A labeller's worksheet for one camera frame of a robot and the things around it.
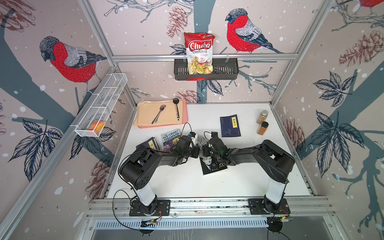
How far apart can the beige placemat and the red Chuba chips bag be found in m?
0.38

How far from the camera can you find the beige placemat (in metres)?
1.12

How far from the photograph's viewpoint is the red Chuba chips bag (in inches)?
32.7
